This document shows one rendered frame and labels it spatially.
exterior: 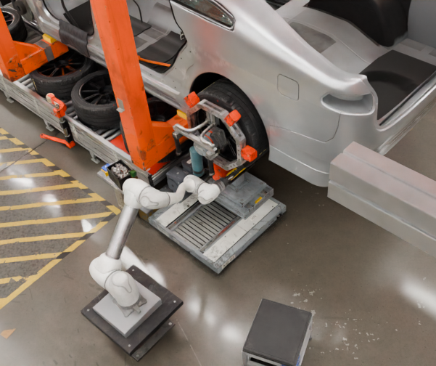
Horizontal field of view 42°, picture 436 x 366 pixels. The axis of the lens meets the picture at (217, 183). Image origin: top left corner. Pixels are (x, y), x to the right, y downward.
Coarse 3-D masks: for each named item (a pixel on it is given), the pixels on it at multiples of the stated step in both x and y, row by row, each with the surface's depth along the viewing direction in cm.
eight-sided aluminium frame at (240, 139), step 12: (192, 108) 414; (204, 108) 403; (216, 108) 400; (192, 120) 432; (192, 132) 435; (240, 132) 397; (240, 144) 397; (216, 156) 438; (240, 156) 406; (228, 168) 428
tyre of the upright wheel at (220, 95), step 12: (216, 84) 411; (228, 84) 407; (204, 96) 409; (216, 96) 400; (228, 96) 399; (240, 96) 399; (228, 108) 397; (240, 108) 394; (252, 108) 398; (240, 120) 395; (252, 120) 397; (252, 132) 397; (264, 132) 404; (252, 144) 401; (264, 144) 410
